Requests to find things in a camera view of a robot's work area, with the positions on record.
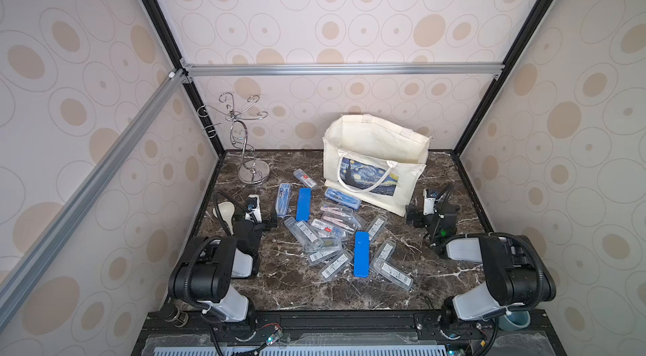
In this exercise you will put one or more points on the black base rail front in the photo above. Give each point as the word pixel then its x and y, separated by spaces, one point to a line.
pixel 384 332

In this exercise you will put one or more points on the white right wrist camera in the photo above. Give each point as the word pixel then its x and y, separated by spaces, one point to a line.
pixel 429 201

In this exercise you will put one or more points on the cream spoon grey handle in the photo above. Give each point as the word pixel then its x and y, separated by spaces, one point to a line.
pixel 224 212

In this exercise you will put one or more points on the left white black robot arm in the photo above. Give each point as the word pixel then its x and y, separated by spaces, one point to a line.
pixel 203 275

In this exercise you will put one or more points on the horizontal aluminium rail back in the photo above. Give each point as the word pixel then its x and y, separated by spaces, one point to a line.
pixel 355 69

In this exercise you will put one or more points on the clear case pink compass upper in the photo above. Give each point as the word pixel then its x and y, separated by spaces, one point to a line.
pixel 337 210

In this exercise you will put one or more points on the aluminium rail left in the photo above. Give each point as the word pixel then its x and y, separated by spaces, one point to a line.
pixel 20 283

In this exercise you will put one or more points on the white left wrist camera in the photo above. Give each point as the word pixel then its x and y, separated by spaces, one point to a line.
pixel 252 209

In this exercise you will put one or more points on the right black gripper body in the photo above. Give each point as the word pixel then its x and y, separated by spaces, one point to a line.
pixel 421 217

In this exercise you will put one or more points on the small clear case red label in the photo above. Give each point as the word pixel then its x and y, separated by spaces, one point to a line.
pixel 305 179

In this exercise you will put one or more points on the clear case barcode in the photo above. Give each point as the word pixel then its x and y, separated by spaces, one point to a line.
pixel 323 256
pixel 304 234
pixel 392 274
pixel 376 227
pixel 336 265

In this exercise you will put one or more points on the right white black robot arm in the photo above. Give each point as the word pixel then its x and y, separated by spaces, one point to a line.
pixel 516 278

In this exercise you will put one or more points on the chrome wire jewelry stand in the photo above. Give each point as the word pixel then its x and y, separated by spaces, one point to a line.
pixel 252 171

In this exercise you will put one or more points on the blue opaque case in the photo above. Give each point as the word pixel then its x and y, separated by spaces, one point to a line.
pixel 361 255
pixel 303 211

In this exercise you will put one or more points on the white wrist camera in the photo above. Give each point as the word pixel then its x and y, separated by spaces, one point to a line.
pixel 252 209
pixel 429 201

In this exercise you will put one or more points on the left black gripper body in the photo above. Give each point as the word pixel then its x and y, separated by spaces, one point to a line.
pixel 256 231

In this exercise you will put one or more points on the clear case green compass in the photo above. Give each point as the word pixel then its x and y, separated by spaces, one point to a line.
pixel 324 244

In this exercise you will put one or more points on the teal ceramic cup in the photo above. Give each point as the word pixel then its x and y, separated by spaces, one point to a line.
pixel 514 321

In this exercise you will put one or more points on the clear case right small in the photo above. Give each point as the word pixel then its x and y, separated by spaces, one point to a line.
pixel 384 252

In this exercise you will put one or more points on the cream canvas starry-night tote bag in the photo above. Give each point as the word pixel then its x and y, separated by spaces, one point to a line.
pixel 374 160

